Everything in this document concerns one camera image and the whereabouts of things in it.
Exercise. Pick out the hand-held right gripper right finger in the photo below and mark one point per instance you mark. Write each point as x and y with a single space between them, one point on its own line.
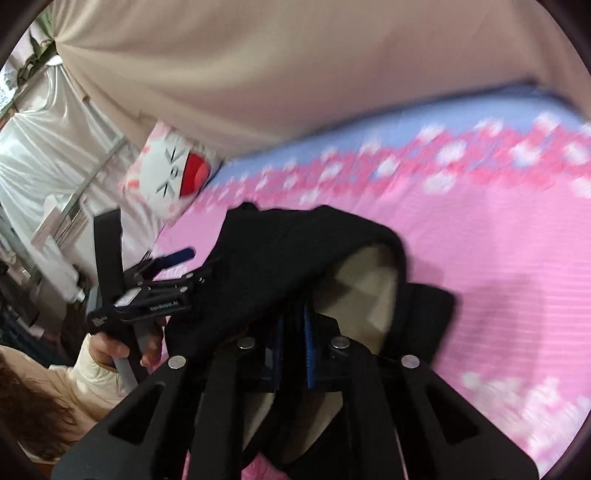
308 344

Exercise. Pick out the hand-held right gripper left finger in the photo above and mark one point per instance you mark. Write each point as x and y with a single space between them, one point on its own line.
217 392

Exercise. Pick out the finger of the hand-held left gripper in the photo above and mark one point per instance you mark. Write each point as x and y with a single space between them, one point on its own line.
184 282
178 256

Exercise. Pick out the black pants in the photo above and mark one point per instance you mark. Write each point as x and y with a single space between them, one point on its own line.
277 258

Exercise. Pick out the person's left forearm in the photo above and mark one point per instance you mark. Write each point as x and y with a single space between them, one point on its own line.
83 383

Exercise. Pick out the person's left hand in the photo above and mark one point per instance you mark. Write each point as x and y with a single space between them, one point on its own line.
106 346

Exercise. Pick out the cartoon face pillow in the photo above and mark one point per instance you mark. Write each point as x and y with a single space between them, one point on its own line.
161 170

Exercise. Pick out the person's brown hair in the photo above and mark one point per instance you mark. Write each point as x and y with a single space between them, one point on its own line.
27 406

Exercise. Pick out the white satin curtain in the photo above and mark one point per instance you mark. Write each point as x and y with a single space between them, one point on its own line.
51 138

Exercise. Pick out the pink floral bed sheet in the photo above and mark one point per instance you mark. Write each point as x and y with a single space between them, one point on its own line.
485 254

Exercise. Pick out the beige curtain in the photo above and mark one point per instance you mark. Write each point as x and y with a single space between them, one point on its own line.
277 60

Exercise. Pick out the metal bed frame rail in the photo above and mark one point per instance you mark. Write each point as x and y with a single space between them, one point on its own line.
99 170

